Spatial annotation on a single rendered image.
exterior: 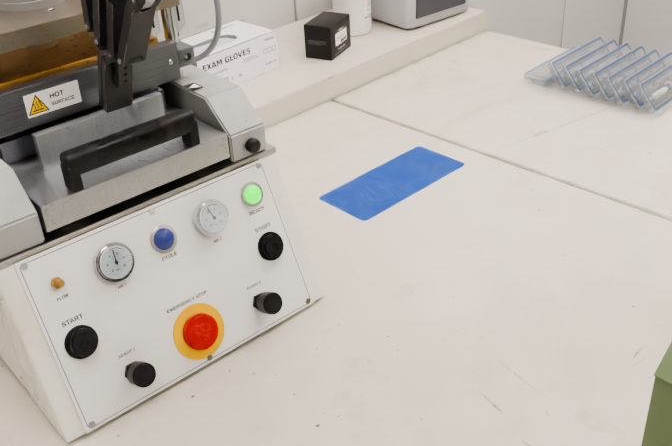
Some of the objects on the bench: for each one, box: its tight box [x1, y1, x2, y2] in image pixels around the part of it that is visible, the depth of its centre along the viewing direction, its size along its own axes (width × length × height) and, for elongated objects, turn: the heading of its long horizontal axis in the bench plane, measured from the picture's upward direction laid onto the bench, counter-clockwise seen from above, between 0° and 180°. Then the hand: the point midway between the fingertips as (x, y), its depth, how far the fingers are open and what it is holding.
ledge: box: [238, 7, 488, 129], centre depth 164 cm, size 30×84×4 cm, turn 140°
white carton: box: [180, 20, 280, 85], centre depth 150 cm, size 12×23×7 cm, turn 144°
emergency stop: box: [183, 313, 218, 350], centre depth 88 cm, size 2×4×4 cm, turn 136°
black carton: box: [304, 11, 351, 61], centre depth 159 cm, size 6×9×7 cm
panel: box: [13, 159, 314, 434], centre depth 86 cm, size 2×30×19 cm, turn 136°
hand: (115, 78), depth 80 cm, fingers closed
